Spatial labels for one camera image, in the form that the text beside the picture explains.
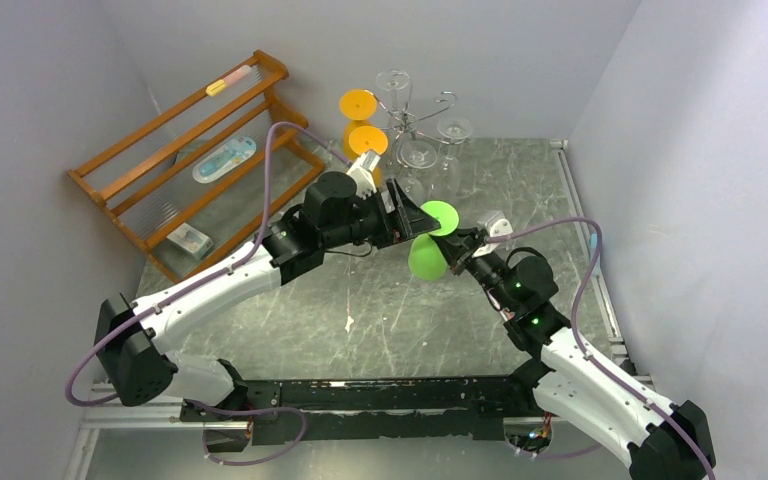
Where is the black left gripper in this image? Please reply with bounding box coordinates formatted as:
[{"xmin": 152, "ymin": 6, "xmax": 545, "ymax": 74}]
[{"xmin": 325, "ymin": 182, "xmax": 441, "ymax": 253}]

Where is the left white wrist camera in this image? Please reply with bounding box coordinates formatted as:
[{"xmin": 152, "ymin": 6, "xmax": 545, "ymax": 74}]
[{"xmin": 347, "ymin": 150, "xmax": 381, "ymax": 199}]

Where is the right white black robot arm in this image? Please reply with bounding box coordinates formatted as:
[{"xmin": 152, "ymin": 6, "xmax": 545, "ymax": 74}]
[{"xmin": 431, "ymin": 228, "xmax": 716, "ymax": 479}]

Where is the purple cable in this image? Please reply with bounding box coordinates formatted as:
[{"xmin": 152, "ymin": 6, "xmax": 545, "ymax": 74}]
[
  {"xmin": 64, "ymin": 121, "xmax": 359, "ymax": 407},
  {"xmin": 503, "ymin": 217, "xmax": 718, "ymax": 480}
]

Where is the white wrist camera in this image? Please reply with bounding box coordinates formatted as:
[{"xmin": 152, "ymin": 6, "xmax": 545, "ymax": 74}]
[
  {"xmin": 347, "ymin": 150, "xmax": 381, "ymax": 199},
  {"xmin": 473, "ymin": 210, "xmax": 514, "ymax": 258}
]

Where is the chrome wire wine glass rack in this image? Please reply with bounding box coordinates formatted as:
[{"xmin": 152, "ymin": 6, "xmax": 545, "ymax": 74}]
[{"xmin": 374, "ymin": 91, "xmax": 458, "ymax": 202}]

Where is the orange plastic goblet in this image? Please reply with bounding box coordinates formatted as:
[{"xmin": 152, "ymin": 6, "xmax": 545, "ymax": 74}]
[
  {"xmin": 343, "ymin": 120, "xmax": 389, "ymax": 163},
  {"xmin": 339, "ymin": 89, "xmax": 378, "ymax": 160}
]

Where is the orange plastic goblet front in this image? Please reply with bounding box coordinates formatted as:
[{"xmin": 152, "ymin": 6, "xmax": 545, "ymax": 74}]
[{"xmin": 343, "ymin": 120, "xmax": 389, "ymax": 163}]

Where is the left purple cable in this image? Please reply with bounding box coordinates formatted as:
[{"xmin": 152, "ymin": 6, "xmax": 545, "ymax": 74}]
[{"xmin": 64, "ymin": 121, "xmax": 359, "ymax": 407}]

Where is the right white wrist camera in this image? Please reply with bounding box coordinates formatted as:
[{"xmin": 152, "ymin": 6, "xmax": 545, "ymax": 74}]
[{"xmin": 473, "ymin": 210, "xmax": 514, "ymax": 258}]

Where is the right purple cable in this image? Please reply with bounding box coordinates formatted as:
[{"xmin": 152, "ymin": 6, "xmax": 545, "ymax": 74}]
[{"xmin": 503, "ymin": 217, "xmax": 718, "ymax": 480}]

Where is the small clear wine glass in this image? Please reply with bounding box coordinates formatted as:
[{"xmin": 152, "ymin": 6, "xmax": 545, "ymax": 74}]
[{"xmin": 375, "ymin": 69, "xmax": 412, "ymax": 132}]

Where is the blue white blister pack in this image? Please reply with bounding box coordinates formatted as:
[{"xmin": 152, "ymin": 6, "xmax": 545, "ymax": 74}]
[{"xmin": 192, "ymin": 136, "xmax": 257, "ymax": 184}]

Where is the orange wooden shelf rack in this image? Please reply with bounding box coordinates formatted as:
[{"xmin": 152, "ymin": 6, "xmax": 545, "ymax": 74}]
[{"xmin": 67, "ymin": 50, "xmax": 325, "ymax": 282}]

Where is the small white box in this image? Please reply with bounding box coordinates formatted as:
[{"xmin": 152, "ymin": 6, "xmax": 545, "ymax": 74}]
[{"xmin": 166, "ymin": 223, "xmax": 214, "ymax": 260}]

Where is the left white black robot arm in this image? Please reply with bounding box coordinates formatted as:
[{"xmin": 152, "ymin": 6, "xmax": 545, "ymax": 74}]
[{"xmin": 96, "ymin": 172, "xmax": 441, "ymax": 420}]

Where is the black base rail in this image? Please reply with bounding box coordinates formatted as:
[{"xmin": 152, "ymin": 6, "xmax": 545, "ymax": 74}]
[{"xmin": 180, "ymin": 375, "xmax": 543, "ymax": 446}]

